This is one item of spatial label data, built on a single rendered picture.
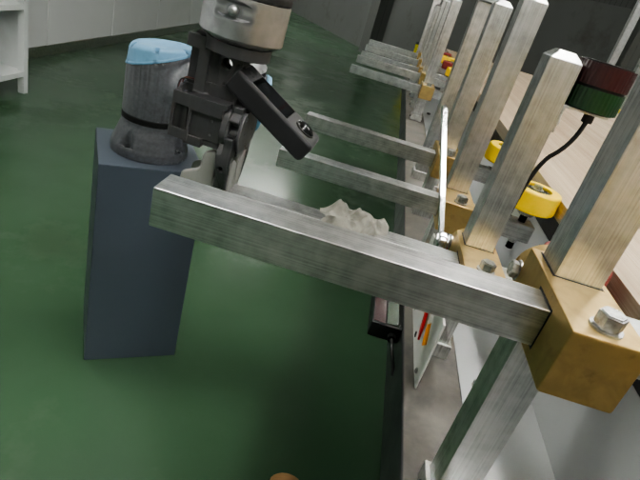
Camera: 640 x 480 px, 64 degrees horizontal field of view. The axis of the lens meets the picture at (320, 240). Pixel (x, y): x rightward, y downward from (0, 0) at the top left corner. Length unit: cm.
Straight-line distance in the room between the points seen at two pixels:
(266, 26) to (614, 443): 60
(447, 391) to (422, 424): 8
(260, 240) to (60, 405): 121
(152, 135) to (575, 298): 111
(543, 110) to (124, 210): 101
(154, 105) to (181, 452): 85
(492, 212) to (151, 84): 89
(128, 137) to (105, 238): 26
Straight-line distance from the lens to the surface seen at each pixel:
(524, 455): 81
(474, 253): 65
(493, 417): 48
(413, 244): 63
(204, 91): 60
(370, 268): 35
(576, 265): 41
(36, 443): 145
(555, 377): 36
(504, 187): 64
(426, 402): 67
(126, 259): 143
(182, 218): 37
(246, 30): 55
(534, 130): 63
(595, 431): 75
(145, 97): 131
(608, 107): 63
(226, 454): 144
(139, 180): 132
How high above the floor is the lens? 111
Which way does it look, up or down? 27 degrees down
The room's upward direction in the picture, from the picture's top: 17 degrees clockwise
